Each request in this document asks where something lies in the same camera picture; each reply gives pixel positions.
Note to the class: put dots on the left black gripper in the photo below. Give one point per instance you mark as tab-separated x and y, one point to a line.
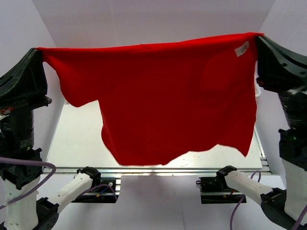
25	86

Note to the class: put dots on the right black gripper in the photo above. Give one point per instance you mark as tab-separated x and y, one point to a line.
280	69

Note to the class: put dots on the red t shirt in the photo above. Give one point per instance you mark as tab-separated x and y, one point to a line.
160	101

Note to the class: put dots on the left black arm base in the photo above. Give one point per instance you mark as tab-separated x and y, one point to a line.
103	188

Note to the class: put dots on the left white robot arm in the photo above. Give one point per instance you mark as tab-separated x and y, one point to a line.
20	172

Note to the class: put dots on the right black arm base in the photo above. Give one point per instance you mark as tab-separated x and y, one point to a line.
214	189

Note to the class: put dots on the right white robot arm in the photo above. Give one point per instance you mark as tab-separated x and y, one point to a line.
286	208

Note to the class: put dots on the white plastic basket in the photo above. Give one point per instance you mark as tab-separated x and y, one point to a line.
256	86

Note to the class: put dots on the aluminium table rail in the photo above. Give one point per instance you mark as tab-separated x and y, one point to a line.
160	171

